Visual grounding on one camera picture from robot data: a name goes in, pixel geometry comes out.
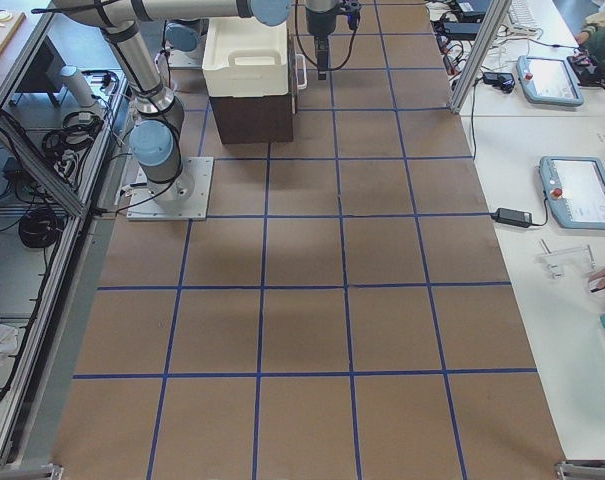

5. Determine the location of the black power adapter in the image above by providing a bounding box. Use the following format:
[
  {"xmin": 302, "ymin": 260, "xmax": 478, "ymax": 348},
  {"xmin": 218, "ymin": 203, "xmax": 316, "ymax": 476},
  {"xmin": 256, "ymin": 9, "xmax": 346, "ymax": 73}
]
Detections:
[{"xmin": 491, "ymin": 208, "xmax": 533, "ymax": 228}]

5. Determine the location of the white foam box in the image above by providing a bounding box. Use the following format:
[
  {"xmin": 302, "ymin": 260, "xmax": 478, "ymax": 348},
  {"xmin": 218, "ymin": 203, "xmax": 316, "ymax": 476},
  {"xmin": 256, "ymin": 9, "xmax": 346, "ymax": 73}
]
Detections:
[{"xmin": 202, "ymin": 17, "xmax": 289, "ymax": 98}]

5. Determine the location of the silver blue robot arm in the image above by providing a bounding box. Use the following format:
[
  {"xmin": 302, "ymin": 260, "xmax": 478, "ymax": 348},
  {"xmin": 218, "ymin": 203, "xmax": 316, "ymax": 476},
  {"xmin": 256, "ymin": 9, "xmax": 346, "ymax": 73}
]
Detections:
[
  {"xmin": 248, "ymin": 0, "xmax": 361, "ymax": 80},
  {"xmin": 51, "ymin": 0, "xmax": 290, "ymax": 195}
]

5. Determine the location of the blue teach pendant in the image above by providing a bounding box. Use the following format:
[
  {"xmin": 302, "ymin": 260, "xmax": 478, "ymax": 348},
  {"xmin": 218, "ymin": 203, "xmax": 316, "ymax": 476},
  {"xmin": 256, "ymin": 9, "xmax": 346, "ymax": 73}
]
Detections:
[
  {"xmin": 539, "ymin": 156, "xmax": 605, "ymax": 230},
  {"xmin": 516, "ymin": 55, "xmax": 584, "ymax": 107}
]

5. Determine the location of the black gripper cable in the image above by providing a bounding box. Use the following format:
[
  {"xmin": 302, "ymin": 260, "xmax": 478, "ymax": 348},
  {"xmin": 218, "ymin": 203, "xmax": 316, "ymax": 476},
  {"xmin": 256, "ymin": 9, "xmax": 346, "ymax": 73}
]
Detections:
[{"xmin": 293, "ymin": 0, "xmax": 358, "ymax": 71}]

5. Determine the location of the dark brown wooden cabinet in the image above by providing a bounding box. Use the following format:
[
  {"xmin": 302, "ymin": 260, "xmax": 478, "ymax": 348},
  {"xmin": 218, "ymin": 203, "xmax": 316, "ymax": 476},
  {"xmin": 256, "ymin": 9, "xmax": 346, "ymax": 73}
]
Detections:
[{"xmin": 210, "ymin": 93, "xmax": 294, "ymax": 145}]

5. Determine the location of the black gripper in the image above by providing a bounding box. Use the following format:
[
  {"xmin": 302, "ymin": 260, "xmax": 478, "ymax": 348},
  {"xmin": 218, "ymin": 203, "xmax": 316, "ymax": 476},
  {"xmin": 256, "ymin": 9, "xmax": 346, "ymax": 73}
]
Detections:
[{"xmin": 305, "ymin": 0, "xmax": 360, "ymax": 80}]

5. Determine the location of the near blue teach pendant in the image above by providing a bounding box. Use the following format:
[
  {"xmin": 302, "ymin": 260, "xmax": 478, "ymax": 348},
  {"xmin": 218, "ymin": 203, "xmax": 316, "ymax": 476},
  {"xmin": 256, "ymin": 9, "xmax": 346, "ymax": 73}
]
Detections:
[{"xmin": 539, "ymin": 156, "xmax": 605, "ymax": 230}]

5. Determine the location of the aluminium frame post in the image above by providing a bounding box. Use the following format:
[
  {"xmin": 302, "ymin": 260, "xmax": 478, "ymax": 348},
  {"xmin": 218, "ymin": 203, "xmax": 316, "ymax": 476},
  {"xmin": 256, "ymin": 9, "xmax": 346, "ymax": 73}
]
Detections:
[{"xmin": 449, "ymin": 0, "xmax": 511, "ymax": 114}]

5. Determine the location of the far blue teach pendant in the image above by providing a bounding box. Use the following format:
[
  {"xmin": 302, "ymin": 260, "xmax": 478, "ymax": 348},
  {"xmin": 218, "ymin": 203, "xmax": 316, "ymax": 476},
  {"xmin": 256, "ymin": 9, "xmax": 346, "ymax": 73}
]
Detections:
[{"xmin": 516, "ymin": 55, "xmax": 584, "ymax": 107}]

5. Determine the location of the clear acrylic stand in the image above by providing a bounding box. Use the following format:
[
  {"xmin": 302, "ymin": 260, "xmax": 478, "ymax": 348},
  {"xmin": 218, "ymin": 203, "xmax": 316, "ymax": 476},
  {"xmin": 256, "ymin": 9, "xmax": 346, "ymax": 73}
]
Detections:
[{"xmin": 537, "ymin": 239, "xmax": 596, "ymax": 280}]

